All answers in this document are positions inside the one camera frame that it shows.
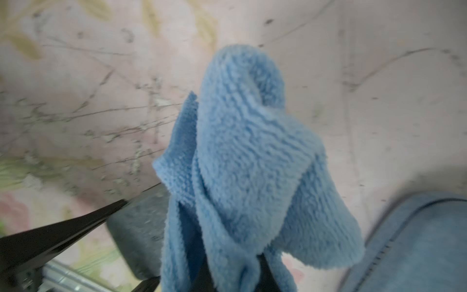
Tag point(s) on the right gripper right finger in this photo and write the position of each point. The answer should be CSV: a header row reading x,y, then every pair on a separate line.
x,y
267,282

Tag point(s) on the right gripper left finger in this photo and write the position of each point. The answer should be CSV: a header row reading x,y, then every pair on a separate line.
x,y
203,281

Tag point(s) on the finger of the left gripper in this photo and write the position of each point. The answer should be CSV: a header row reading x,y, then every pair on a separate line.
x,y
33,248
148,285

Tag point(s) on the dark grey eyeglass case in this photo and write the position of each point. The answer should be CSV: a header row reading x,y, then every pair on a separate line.
x,y
138,231

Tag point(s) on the blue microfiber cloth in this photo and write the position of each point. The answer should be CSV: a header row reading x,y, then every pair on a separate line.
x,y
246,179

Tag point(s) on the blue eyeglass case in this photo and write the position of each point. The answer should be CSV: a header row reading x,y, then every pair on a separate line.
x,y
419,246

